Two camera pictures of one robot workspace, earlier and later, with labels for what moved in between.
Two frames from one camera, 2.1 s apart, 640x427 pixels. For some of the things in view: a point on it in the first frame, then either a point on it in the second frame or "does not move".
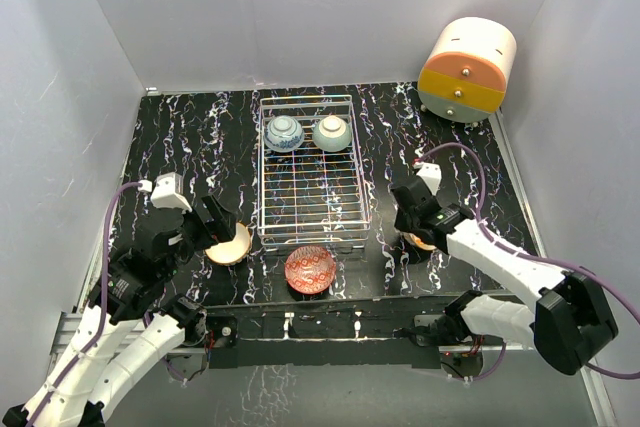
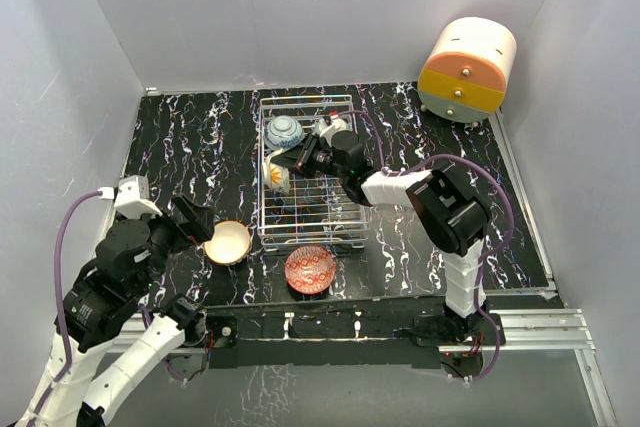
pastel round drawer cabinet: [465, 75] does not move
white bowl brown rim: [233, 251] does not move
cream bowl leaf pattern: [417, 241] -> [276, 177]
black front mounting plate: [371, 334] does not move
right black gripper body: [404, 223] -> [322, 161]
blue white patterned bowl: [283, 134] does not move
